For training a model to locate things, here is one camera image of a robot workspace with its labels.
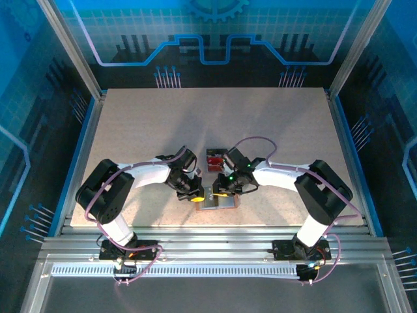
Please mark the red black card item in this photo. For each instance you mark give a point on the red black card item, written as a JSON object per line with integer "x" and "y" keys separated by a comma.
{"x": 213, "y": 172}

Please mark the red credit card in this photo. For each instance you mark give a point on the red credit card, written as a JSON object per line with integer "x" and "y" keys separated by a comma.
{"x": 214, "y": 164}

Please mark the black credit card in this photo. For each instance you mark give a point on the black credit card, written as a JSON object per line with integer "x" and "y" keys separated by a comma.
{"x": 215, "y": 152}

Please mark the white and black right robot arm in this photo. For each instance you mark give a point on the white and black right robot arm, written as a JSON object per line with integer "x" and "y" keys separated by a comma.
{"x": 277, "y": 177}

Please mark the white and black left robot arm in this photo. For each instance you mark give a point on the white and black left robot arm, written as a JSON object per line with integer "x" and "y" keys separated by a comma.
{"x": 151, "y": 172}

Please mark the aluminium cross beam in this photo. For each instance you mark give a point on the aluminium cross beam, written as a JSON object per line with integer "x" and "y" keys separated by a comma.
{"x": 211, "y": 247}

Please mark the black connector box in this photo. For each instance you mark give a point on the black connector box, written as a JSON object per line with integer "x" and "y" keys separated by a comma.
{"x": 127, "y": 270}
{"x": 306, "y": 274}

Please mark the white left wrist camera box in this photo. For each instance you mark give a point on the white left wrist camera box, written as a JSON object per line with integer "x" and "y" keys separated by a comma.
{"x": 197, "y": 172}

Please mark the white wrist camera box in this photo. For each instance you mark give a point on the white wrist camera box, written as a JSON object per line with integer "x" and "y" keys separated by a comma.
{"x": 225, "y": 168}
{"x": 197, "y": 172}

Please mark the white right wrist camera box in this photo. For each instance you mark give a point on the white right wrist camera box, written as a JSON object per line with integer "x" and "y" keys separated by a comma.
{"x": 225, "y": 168}

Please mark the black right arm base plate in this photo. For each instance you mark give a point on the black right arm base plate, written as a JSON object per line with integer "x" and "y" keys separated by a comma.
{"x": 281, "y": 251}

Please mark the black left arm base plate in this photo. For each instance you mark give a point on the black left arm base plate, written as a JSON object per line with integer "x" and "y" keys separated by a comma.
{"x": 106, "y": 253}

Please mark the aluminium side rail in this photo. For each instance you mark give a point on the aluminium side rail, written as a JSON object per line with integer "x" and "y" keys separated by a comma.
{"x": 340, "y": 130}
{"x": 92, "y": 130}

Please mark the aluminium frame post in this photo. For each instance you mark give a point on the aluminium frame post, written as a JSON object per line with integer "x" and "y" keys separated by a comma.
{"x": 77, "y": 55}
{"x": 357, "y": 49}

